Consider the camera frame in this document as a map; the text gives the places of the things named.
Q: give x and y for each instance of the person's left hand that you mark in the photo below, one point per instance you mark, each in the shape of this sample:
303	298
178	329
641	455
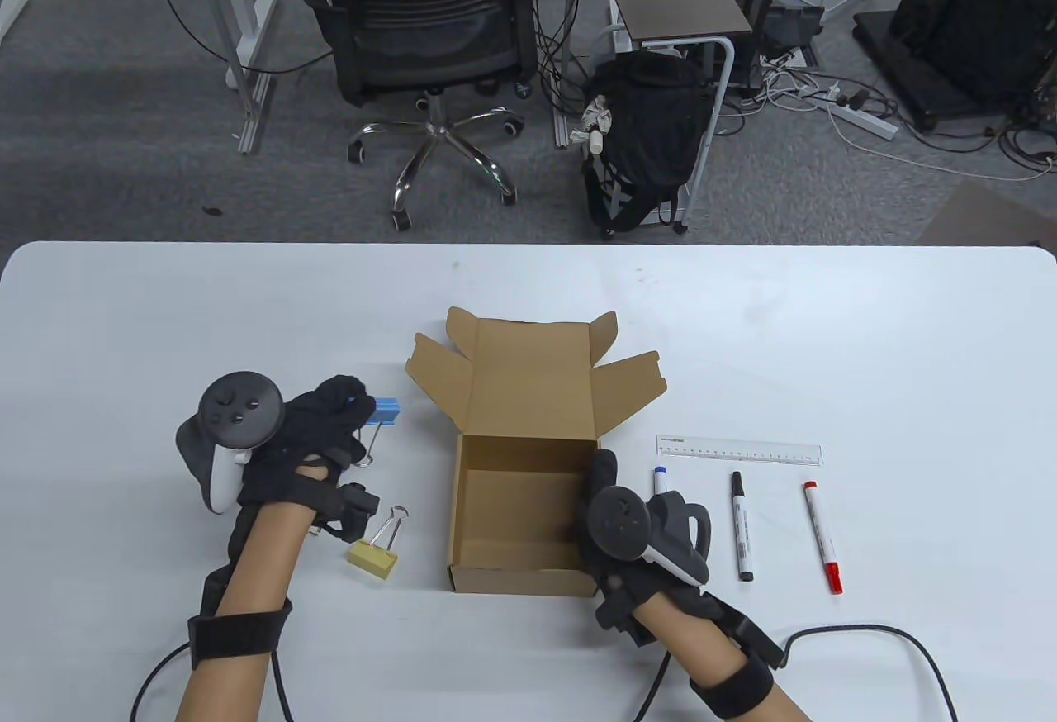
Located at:
310	433

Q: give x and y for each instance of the person's right hand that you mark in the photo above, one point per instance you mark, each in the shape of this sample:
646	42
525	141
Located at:
623	590

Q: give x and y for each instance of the blue binder clip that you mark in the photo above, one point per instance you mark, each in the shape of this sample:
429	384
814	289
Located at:
386	408

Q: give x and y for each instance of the blue whiteboard marker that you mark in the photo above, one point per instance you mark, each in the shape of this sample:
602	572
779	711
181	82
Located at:
661	481

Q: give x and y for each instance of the black whiteboard marker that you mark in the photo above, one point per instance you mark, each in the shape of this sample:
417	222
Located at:
741	524

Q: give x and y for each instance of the yellow binder clip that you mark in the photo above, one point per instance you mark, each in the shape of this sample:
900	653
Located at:
372	558

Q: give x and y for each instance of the clear plastic ruler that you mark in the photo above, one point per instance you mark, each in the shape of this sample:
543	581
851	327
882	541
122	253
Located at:
743	451

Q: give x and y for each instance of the red whiteboard marker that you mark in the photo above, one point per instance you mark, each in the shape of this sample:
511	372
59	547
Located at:
822	532

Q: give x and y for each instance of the brown cardboard mailer box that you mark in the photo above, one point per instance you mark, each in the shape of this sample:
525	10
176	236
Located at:
528	375

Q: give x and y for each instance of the black mesh office chair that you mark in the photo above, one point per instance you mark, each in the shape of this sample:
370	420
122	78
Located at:
429	20

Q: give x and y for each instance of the grey right hand controller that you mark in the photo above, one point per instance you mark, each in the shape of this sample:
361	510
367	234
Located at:
619	520

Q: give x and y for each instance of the grey hand controller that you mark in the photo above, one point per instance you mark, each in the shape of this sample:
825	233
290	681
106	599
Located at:
239	408
619	520

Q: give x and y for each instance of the grey left hand controller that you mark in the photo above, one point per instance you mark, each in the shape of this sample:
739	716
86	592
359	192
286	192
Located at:
239	408

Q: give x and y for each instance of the white backpack charm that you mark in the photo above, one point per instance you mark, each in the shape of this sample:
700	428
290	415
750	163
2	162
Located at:
596	123

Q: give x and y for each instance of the black backpack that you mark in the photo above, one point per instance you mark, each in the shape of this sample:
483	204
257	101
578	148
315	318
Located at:
652	127

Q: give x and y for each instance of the white slim desk leg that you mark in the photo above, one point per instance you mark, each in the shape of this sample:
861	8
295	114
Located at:
571	11

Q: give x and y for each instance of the white desk foot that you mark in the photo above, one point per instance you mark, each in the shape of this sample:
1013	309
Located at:
10	16

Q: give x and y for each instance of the flat brown cardboard sheet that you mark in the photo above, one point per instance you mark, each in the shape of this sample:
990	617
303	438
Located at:
991	218

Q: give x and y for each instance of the white power strip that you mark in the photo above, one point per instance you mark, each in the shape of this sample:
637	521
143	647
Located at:
863	121

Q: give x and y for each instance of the black monitor stand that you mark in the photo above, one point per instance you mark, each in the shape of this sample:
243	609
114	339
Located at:
966	11

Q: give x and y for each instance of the white desk leg frame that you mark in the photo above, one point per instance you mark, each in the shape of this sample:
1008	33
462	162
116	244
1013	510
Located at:
239	36

